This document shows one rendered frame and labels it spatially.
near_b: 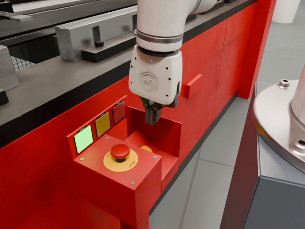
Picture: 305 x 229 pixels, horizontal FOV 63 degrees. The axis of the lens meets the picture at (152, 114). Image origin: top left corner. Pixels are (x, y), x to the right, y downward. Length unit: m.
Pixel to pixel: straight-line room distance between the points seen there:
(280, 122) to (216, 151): 1.54
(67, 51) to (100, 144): 0.32
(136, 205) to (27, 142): 0.26
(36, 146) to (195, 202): 1.04
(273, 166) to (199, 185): 1.33
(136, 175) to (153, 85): 0.18
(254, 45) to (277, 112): 2.05
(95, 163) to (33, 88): 0.24
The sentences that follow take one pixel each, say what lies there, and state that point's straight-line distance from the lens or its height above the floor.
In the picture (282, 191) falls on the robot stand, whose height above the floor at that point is 0.99.
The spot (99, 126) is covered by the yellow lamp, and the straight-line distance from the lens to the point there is 0.58.
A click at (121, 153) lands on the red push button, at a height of 0.81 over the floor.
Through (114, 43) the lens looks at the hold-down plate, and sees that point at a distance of 0.82.
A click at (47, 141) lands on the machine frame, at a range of 0.62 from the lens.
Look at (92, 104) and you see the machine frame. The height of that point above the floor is 0.80.
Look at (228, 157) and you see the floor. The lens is 1.76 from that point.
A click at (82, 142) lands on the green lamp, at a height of 0.81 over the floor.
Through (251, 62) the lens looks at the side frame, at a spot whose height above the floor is 0.36.
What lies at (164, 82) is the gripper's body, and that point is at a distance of 0.47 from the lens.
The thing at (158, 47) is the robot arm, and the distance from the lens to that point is 0.44.
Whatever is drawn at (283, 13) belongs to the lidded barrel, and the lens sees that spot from 5.69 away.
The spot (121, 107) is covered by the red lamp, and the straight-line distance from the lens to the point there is 0.63.
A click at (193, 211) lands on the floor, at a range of 1.43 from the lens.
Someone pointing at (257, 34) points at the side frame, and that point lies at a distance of 2.29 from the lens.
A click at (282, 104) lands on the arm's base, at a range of 0.29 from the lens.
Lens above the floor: 1.14
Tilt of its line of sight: 33 degrees down
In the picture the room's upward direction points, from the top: straight up
